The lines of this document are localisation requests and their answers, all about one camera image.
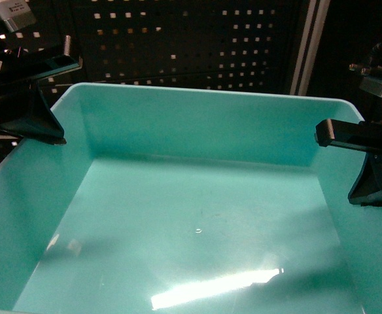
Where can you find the black perforated metal panel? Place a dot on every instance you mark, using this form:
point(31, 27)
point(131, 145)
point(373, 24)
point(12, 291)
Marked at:
point(171, 78)

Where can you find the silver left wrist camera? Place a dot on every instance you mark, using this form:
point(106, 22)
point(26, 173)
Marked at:
point(16, 15)

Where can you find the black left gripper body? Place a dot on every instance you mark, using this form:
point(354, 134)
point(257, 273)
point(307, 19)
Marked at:
point(8, 87)

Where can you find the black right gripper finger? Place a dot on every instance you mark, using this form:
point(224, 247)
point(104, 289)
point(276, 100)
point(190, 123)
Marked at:
point(367, 189)
point(336, 133)

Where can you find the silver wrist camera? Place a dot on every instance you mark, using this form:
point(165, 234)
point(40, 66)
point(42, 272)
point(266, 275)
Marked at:
point(16, 15)
point(371, 78)

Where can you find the aluminium frame post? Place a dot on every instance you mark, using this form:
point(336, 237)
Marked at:
point(315, 17)

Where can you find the teal plastic bin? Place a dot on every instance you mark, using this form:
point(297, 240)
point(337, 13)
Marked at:
point(167, 200)

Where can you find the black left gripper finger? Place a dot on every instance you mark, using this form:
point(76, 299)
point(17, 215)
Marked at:
point(37, 124)
point(56, 60)

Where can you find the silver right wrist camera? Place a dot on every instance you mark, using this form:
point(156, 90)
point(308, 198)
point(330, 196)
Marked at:
point(371, 78)

